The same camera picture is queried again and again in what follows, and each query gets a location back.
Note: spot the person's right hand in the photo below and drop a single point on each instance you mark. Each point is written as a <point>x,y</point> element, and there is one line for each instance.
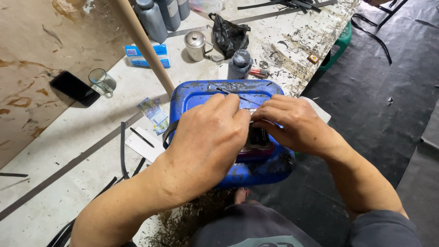
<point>298,127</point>

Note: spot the person's left hand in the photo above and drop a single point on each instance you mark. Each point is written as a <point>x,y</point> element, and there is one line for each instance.
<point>202,147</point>

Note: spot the white plastic stool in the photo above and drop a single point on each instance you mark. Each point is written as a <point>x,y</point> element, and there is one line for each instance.
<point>317,108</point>

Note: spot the maroon glue tin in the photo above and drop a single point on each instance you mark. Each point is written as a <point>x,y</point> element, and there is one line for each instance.
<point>257,147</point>

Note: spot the blue plastic jerrycan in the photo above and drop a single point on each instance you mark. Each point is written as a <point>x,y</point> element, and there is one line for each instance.
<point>192,96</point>

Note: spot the white paper sheet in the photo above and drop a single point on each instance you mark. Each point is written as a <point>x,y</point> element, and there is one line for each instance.
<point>145,149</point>

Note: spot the banknotes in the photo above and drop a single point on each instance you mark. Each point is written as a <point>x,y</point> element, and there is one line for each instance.
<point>153,113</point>

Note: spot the person's foot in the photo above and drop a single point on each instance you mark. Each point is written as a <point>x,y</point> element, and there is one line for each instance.
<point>240,195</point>

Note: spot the black pen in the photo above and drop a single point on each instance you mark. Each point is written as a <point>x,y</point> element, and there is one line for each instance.
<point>141,137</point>

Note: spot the thin metal rod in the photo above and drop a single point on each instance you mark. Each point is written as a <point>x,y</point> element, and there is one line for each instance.
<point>236,96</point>

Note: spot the red striped lighter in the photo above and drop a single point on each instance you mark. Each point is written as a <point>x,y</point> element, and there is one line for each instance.
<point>259,72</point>

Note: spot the small matchbox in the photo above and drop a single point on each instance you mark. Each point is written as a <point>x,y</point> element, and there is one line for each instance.
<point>312,58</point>

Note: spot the heap of dark rubber shavings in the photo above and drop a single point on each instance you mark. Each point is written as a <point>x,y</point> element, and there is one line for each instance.
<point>192,219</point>

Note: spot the curved black rubber strip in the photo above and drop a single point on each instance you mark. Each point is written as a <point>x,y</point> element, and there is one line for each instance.
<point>122,151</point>

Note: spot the small grey plastic bottle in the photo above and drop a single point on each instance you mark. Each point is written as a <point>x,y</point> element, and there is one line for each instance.
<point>239,65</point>

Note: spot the green plastic stool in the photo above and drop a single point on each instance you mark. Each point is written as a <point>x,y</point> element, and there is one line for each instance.
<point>338,44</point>

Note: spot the person's dark grey shirt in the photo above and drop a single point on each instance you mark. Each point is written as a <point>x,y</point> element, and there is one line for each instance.
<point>253,226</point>

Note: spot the steel mug with lid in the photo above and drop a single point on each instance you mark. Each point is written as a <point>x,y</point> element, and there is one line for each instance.
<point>194,46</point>

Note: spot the blue tissue pack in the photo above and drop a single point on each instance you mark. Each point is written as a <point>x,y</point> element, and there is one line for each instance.
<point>137,56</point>

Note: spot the black plastic bag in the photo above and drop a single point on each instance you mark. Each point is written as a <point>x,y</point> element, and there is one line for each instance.
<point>229,36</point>

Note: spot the wooden pole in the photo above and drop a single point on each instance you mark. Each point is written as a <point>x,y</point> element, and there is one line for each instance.
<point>144,44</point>

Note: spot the clear drinking glass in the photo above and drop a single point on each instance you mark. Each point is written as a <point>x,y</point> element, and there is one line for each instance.
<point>102,80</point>

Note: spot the heap of black strips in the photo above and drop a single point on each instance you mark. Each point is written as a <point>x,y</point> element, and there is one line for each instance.
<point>291,4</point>

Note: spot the long grey rubber strip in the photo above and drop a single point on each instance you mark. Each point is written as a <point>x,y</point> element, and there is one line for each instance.
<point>68,166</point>

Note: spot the large grey plastic bottle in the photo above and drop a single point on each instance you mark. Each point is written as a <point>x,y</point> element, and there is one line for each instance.
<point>151,20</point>
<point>169,13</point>
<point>183,7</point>

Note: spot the black smartphone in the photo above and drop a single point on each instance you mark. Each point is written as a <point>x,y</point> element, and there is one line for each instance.
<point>74,88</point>

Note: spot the clear plastic bag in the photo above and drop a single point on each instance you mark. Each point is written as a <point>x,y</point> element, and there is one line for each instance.
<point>205,5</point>

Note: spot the bundle of black rubber strips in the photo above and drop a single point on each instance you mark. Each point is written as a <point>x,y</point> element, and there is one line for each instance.
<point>65,230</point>

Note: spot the short black rubber strip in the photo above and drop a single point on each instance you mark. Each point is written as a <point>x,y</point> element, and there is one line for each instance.
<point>13,175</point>

